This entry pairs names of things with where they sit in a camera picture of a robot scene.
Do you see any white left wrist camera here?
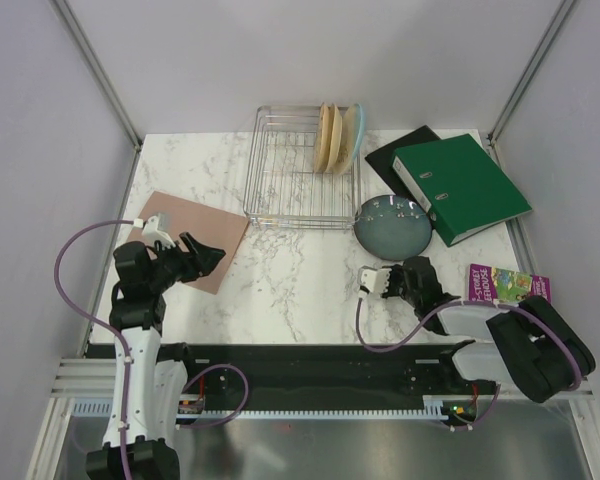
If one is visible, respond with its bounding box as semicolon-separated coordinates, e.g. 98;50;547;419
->
132;213;177;251

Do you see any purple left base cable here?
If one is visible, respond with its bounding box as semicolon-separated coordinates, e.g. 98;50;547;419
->
177;363;250;431

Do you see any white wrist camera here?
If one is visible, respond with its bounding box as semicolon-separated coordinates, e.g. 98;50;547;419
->
358;266;392;298
132;213;177;251

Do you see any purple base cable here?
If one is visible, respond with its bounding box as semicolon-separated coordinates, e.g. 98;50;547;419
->
427;382;504;434
177;363;250;431

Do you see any left aluminium frame post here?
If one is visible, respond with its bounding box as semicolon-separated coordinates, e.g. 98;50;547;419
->
50;0;143;151

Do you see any metal wire dish rack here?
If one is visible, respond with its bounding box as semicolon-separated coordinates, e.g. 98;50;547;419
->
243;105;362;230

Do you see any white slotted cable duct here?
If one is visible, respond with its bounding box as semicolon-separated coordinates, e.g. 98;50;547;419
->
71;395;479;424

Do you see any green ring binder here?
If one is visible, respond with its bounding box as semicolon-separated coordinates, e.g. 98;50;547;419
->
392;134;532;247

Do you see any beige bird plate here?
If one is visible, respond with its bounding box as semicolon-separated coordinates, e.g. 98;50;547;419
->
313;103;333;173
328;105;352;174

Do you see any blue and beige plate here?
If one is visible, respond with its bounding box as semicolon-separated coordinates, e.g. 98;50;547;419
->
344;103;366;172

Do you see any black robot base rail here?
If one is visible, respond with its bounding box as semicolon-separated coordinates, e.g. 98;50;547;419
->
159;344;496;410

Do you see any dark teal floral plate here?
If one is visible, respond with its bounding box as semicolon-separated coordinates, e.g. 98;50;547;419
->
353;194;433;262

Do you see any aluminium frame post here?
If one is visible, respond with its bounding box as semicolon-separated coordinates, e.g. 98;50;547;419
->
485;0;580;148
50;0;143;151

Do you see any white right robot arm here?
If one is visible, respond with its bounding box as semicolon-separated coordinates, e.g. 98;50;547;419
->
382;256;596;403

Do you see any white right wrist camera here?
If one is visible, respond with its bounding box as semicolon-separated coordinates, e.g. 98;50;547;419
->
358;266;392;298

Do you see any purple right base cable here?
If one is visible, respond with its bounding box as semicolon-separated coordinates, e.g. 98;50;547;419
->
427;382;504;434

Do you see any pink rectangular mat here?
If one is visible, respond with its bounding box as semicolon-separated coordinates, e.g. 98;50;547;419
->
137;191;248;294

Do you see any black flat folder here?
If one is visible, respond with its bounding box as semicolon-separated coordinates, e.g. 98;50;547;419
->
365;125;440;200

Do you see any purple treehouse book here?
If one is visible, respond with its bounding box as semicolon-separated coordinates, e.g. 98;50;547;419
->
467;263;551;304

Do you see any right aluminium frame post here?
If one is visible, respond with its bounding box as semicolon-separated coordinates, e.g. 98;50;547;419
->
485;0;580;148

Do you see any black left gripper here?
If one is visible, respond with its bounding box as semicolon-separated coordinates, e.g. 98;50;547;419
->
147;232;225;293

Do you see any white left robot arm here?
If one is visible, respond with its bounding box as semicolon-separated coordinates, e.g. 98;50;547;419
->
86;232;225;479

